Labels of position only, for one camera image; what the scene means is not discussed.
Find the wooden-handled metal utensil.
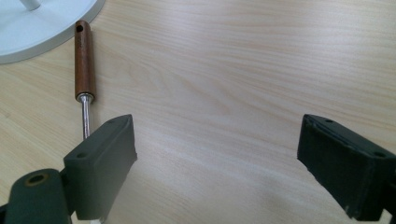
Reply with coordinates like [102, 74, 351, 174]
[74, 20, 96, 140]

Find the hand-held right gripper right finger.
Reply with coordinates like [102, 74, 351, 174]
[296, 113, 396, 222]

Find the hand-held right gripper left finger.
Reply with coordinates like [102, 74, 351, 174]
[63, 114, 138, 221]

